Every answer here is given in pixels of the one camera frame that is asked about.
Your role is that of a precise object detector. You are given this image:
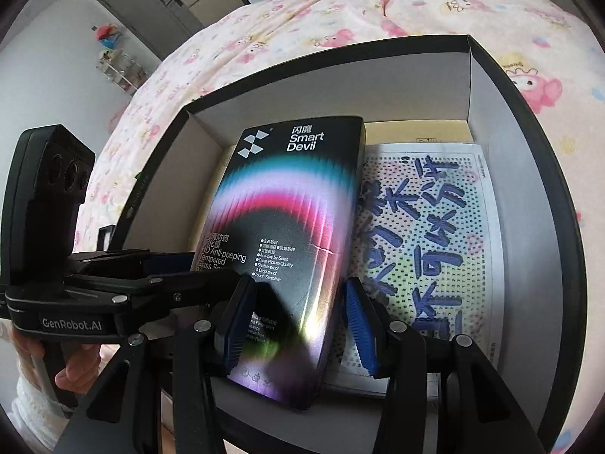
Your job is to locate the colourful dotted sheet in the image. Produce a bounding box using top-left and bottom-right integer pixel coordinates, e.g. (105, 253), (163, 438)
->
(326, 141), (502, 398)

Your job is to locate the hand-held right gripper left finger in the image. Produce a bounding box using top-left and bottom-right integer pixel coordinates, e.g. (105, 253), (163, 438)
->
(52, 274), (258, 454)

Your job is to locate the small black frame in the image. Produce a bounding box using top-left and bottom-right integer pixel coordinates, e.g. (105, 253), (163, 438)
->
(97, 224), (118, 251)

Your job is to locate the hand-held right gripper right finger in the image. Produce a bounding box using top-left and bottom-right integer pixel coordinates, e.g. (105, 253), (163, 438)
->
(345, 278), (544, 454)

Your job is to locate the black cardboard box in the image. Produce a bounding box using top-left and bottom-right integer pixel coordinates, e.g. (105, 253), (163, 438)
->
(111, 33), (589, 454)

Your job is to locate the pink printed blanket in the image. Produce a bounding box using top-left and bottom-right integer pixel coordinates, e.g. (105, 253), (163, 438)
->
(76, 0), (605, 275)

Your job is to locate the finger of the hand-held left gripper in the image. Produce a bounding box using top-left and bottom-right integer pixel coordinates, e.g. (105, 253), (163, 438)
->
(66, 248), (198, 277)
(116, 269), (243, 336)

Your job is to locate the black screen protector box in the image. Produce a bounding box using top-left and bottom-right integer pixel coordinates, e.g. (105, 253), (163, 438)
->
(194, 116), (367, 410)

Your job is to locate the clear storage rack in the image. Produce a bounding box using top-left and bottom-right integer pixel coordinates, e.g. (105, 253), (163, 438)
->
(97, 50), (147, 93)

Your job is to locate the person's left forearm white sleeve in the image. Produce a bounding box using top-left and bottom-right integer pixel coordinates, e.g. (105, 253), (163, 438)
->
(7, 376), (74, 443)

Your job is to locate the person's left hand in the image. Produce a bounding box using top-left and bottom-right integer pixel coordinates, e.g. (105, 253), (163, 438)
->
(9, 328), (116, 393)

